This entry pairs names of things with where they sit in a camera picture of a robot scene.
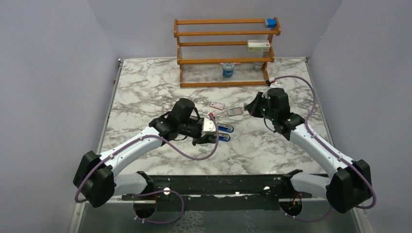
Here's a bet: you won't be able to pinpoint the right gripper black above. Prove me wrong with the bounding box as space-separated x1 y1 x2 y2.
246 91 277 122

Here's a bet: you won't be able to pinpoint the grey staples tray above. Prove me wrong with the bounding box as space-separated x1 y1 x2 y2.
227 107 244 117

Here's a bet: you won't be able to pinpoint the blue stapler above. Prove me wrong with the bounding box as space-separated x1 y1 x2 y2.
218 123 234 142

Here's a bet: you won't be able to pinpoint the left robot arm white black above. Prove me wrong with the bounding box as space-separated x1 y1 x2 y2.
73 98 219 207

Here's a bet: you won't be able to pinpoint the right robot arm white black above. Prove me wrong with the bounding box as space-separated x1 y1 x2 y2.
244 88 376 213

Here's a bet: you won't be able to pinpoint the white small jar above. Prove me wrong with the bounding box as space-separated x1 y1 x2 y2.
254 62 265 70

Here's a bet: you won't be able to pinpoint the blue white cup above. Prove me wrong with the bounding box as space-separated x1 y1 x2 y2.
222 63 235 78

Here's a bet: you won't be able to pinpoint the orange wooden shelf rack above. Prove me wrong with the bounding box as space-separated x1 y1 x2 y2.
173 17 281 88

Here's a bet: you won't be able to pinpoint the white green carton box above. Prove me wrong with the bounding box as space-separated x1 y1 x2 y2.
247 40 271 52

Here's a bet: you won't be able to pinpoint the blue box on top shelf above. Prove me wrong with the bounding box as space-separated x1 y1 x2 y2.
264 18 277 28

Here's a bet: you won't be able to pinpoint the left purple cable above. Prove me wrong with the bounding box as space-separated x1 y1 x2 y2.
74 113 220 225

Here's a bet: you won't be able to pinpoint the purple cable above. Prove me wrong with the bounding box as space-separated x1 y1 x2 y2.
74 113 220 225
270 75 377 222

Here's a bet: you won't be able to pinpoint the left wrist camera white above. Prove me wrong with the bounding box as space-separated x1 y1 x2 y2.
202 117 217 136

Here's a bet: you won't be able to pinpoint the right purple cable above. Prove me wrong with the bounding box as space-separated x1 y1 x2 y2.
270 75 377 222

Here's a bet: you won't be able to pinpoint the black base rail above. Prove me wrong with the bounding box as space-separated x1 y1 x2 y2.
121 174 313 212

